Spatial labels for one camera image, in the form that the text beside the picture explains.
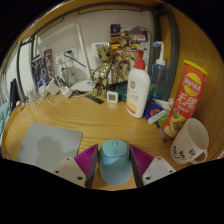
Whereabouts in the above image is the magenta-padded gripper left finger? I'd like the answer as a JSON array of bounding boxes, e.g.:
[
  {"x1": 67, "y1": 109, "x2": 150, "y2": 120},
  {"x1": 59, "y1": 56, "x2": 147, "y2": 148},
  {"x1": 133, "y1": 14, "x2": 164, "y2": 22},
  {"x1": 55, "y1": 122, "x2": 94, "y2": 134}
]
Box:
[{"x1": 53, "y1": 143, "x2": 100, "y2": 189}]

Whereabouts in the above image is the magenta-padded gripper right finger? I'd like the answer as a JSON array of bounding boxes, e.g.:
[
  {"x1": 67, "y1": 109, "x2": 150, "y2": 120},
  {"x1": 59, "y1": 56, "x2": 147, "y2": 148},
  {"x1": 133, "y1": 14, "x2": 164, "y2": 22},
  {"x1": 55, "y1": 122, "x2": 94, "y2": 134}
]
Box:
[{"x1": 128, "y1": 144, "x2": 177, "y2": 189}]

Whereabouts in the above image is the light blue computer mouse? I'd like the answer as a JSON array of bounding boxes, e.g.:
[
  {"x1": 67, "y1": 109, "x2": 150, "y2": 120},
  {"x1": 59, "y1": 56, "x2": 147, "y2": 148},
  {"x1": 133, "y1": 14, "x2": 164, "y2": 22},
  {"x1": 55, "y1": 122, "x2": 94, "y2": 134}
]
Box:
[{"x1": 99, "y1": 139, "x2": 133, "y2": 186}]

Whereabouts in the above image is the dark pen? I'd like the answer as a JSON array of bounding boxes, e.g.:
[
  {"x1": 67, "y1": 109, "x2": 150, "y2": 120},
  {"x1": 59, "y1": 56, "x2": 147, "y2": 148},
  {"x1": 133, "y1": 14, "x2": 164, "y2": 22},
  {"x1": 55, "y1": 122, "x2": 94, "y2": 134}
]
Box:
[{"x1": 154, "y1": 120, "x2": 168, "y2": 144}]

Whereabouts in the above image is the white mug with print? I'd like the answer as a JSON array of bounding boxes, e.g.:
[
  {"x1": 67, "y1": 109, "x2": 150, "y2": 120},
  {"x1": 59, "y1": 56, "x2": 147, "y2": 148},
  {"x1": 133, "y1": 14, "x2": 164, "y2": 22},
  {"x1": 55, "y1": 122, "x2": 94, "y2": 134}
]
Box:
[{"x1": 169, "y1": 117, "x2": 210, "y2": 165}]

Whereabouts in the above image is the small blue pack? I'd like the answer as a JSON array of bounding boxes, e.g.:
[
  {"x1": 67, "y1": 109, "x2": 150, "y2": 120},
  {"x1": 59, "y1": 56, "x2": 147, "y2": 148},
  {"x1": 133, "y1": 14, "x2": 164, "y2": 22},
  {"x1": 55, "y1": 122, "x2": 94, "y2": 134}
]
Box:
[{"x1": 143, "y1": 99, "x2": 168, "y2": 125}]

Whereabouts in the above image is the white lotion bottle red pump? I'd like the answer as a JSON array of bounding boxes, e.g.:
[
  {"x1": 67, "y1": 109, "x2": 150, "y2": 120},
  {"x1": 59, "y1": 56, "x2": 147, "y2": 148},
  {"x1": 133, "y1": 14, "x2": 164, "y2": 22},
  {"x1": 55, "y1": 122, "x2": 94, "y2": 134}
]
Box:
[{"x1": 125, "y1": 49, "x2": 152, "y2": 119}]

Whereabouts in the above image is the orange chips can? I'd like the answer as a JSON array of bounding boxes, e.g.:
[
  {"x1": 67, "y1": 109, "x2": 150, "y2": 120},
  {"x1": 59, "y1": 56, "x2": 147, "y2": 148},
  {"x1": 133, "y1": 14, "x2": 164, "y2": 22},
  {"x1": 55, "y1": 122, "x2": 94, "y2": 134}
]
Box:
[{"x1": 162, "y1": 59, "x2": 208, "y2": 140}]

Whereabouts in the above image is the small white square clock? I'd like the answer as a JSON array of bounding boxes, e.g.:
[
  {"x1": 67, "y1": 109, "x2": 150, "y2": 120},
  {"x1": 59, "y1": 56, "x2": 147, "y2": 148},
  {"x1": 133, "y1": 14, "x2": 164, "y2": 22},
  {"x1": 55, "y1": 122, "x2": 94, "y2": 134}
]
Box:
[{"x1": 106, "y1": 90, "x2": 120, "y2": 104}]

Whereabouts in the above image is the white desk lamp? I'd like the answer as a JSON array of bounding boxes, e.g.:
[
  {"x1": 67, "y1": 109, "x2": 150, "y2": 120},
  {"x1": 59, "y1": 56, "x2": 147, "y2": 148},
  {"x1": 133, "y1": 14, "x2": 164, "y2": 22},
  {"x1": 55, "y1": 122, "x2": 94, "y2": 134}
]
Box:
[{"x1": 35, "y1": 22, "x2": 97, "y2": 93}]

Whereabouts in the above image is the white charger block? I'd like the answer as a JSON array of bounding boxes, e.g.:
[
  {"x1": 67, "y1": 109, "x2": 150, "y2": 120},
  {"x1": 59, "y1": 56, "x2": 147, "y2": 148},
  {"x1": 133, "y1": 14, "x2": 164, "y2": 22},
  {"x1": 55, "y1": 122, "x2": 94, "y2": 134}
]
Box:
[{"x1": 46, "y1": 78, "x2": 61, "y2": 96}]

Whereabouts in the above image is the clear plastic container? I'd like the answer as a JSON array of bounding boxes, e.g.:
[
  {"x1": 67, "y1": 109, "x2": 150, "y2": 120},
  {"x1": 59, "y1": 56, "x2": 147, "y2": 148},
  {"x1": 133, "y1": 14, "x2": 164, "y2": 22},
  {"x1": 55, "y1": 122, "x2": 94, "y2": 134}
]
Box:
[{"x1": 26, "y1": 84, "x2": 40, "y2": 103}]

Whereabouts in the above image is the dark green round container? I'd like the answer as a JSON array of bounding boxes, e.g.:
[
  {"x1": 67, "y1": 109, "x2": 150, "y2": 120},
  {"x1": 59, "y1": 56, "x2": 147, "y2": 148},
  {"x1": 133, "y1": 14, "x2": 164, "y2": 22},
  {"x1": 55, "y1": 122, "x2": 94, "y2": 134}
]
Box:
[{"x1": 115, "y1": 81, "x2": 130, "y2": 102}]

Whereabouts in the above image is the blue bottle white nozzle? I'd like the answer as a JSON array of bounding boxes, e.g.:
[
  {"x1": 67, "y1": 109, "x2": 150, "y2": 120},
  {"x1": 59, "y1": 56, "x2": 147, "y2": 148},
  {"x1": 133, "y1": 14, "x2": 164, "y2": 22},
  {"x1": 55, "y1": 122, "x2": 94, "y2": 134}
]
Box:
[{"x1": 150, "y1": 40, "x2": 170, "y2": 100}]

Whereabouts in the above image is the black bag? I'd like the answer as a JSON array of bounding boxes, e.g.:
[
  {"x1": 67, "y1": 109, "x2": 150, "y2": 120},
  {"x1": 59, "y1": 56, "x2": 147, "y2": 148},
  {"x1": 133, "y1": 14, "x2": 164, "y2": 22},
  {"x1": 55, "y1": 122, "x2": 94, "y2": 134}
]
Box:
[{"x1": 9, "y1": 78, "x2": 20, "y2": 113}]

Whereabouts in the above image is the blue robot model box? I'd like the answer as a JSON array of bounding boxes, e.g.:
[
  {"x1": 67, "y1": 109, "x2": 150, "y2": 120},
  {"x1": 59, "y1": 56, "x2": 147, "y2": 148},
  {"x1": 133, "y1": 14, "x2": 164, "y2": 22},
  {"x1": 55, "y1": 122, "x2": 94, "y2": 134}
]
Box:
[{"x1": 31, "y1": 49, "x2": 56, "y2": 89}]

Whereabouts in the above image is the brown tree creature figurine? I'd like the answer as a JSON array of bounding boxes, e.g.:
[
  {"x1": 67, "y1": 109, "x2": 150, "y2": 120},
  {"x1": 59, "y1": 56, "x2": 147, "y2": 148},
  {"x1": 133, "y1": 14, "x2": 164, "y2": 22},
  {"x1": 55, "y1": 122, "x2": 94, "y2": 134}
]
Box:
[{"x1": 84, "y1": 43, "x2": 118, "y2": 105}]

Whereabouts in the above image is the colourful model kit box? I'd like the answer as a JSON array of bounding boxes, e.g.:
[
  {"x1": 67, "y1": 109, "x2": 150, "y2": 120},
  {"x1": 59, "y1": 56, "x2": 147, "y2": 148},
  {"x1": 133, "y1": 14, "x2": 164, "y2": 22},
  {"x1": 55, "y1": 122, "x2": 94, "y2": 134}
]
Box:
[{"x1": 109, "y1": 23, "x2": 151, "y2": 58}]

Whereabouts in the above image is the wooden shelf unit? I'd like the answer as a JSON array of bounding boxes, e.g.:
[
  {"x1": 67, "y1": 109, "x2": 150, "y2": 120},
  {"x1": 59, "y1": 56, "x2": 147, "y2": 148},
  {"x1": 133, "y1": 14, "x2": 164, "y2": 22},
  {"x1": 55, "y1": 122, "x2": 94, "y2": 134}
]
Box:
[{"x1": 31, "y1": 0, "x2": 164, "y2": 26}]

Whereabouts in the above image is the white cable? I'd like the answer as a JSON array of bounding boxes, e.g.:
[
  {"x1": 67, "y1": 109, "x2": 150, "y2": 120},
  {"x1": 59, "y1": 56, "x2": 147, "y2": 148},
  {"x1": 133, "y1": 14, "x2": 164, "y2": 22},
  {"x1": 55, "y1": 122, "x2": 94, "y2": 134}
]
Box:
[{"x1": 45, "y1": 89, "x2": 86, "y2": 107}]

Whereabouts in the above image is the white wall socket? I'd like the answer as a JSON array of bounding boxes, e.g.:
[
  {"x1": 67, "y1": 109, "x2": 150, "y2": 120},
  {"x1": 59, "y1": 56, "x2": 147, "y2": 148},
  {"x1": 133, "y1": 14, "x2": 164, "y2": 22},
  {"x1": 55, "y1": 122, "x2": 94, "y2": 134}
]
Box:
[{"x1": 63, "y1": 48, "x2": 80, "y2": 66}]

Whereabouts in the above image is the black metal shelf frame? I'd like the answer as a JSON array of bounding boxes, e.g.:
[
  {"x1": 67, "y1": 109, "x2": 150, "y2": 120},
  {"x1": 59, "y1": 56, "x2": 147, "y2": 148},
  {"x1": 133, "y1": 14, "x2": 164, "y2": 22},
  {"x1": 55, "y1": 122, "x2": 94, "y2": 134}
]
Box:
[{"x1": 15, "y1": 2, "x2": 180, "y2": 103}]

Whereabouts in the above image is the white wall box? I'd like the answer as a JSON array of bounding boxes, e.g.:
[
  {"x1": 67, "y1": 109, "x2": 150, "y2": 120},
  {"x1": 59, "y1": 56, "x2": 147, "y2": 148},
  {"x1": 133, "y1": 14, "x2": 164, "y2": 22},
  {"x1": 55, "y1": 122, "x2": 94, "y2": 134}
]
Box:
[{"x1": 91, "y1": 41, "x2": 111, "y2": 63}]

